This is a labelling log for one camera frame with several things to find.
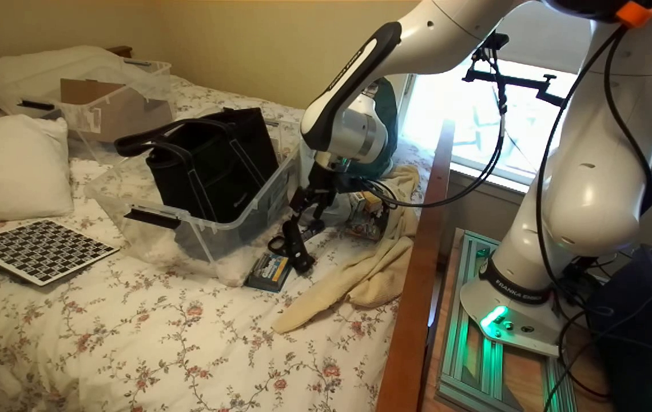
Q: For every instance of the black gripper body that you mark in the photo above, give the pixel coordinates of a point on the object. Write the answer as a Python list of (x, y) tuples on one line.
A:
[(314, 197)]

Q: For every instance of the black remote control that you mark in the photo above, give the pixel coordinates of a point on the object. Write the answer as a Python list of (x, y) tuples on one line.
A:
[(301, 260)]

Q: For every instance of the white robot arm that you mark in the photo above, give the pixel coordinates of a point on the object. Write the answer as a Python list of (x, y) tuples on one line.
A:
[(591, 190)]

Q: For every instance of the teal fabric bag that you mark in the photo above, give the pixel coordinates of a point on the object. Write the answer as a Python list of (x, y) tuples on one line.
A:
[(387, 112)]

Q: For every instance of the black fabric bag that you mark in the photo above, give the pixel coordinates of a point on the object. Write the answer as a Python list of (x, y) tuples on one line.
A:
[(209, 165)]

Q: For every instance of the colourful snack packet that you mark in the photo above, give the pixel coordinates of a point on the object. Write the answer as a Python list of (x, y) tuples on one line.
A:
[(366, 220)]

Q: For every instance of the small black device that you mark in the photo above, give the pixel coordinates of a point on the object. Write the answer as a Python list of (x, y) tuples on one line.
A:
[(278, 246)]

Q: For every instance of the dark battery pack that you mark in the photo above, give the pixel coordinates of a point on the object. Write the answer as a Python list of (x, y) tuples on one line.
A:
[(269, 274)]

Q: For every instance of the cream cloth towel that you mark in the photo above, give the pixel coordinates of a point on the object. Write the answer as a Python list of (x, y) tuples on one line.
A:
[(366, 279)]

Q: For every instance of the cardboard box in bin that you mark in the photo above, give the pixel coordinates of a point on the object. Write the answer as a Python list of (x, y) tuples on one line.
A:
[(107, 110)]

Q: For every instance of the wooden bed footboard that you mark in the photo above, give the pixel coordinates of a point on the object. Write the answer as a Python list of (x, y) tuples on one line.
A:
[(404, 372)]

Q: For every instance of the floral bed sheet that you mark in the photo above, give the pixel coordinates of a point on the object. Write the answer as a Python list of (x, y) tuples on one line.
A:
[(151, 331)]

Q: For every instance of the black white calibration board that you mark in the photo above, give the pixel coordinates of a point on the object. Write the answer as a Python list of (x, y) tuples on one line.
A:
[(44, 253)]

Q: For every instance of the white pillow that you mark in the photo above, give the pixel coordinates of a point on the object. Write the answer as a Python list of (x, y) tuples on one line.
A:
[(34, 168)]

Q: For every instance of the white plastic sheet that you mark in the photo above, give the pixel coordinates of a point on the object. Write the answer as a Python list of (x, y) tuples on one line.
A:
[(31, 84)]

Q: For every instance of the dark blue container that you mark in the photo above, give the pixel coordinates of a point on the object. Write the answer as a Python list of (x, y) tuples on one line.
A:
[(622, 316)]

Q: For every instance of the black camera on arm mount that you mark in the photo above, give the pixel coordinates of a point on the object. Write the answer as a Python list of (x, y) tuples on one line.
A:
[(483, 65)]

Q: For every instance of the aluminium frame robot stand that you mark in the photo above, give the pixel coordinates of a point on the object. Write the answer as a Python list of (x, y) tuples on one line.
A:
[(498, 356)]

